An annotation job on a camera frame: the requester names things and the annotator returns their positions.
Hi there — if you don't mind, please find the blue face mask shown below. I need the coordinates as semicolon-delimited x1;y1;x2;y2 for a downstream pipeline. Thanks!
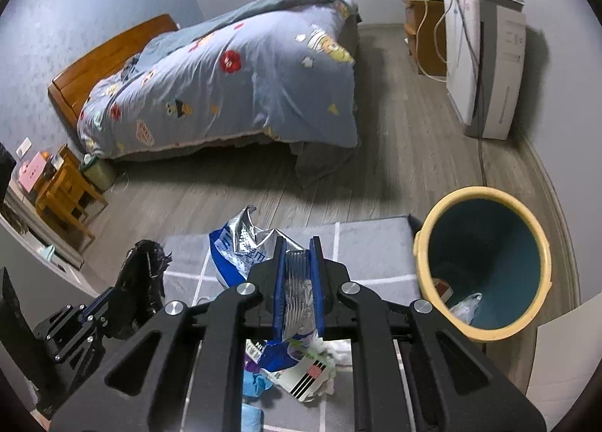
242;404;265;432

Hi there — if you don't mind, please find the yellow rimmed teal trash bin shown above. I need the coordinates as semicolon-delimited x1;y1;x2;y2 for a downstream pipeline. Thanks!
413;186;552;343

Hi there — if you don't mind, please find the silver blue snack bag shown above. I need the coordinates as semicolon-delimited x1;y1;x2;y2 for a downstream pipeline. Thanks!
208;205;317;371

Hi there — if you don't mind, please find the white air purifier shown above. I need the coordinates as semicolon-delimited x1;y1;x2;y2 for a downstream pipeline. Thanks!
443;0;528;140

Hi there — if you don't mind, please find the grey bed sheet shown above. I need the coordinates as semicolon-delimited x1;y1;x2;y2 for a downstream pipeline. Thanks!
287;4;363;188

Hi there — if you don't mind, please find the pink box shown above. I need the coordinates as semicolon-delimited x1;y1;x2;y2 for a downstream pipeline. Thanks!
18;153;48;193

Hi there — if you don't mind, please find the wooden bed headboard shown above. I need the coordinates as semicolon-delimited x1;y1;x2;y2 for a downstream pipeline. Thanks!
47;14;179;141

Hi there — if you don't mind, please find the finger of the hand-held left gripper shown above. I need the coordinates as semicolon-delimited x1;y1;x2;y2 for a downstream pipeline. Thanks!
33;288;118;343
54;319;118;374

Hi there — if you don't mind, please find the black cable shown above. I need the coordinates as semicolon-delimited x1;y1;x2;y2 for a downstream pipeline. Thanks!
473;21;490;188

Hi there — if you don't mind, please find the dark panel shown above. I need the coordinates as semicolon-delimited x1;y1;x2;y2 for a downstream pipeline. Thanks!
0;143;17;205

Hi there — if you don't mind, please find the wooden cabinet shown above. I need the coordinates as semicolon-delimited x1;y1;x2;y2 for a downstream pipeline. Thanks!
402;0;447;78

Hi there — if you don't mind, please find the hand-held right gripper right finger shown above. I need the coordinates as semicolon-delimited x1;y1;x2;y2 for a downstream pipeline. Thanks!
310;237;549;432

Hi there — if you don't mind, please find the white panel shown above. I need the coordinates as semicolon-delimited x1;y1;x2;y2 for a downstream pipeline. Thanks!
526;298;602;397

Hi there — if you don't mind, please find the purple wrapper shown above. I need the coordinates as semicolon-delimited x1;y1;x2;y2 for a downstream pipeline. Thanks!
245;340;262;374

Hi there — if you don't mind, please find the pale green container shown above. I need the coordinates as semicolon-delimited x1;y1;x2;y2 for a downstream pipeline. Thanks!
80;155;116;193

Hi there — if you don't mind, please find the blue wrapper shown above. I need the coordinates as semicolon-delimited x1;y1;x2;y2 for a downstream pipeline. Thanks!
242;373;283;397

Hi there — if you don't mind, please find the white tissue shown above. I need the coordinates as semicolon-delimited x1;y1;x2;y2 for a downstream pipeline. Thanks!
310;338;353;374

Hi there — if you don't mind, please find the printed blue blanket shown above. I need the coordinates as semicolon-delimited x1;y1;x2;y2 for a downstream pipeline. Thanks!
78;0;359;161

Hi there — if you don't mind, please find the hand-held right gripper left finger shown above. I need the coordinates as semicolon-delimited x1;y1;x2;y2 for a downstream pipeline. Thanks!
49;237;287;432

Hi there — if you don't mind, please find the white desk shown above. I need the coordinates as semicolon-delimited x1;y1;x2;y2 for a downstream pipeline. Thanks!
0;178;85;280

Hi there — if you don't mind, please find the grey mat with white lines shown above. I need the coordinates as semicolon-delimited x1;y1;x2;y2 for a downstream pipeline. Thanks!
160;215;424;432

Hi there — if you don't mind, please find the wooden nightstand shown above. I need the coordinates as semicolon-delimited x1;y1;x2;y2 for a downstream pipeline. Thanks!
35;144;109;252

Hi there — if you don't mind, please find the cream cable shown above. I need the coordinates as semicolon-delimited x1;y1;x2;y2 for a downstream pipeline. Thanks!
416;0;447;82

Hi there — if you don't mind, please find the black plastic bag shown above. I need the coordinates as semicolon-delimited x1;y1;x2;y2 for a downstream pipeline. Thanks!
115;239;172;339

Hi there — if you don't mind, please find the clear plastic bag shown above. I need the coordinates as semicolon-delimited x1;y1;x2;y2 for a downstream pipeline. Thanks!
449;292;483;324

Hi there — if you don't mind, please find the white box with striped label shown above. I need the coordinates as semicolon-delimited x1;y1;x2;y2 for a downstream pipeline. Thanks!
263;343;339;403

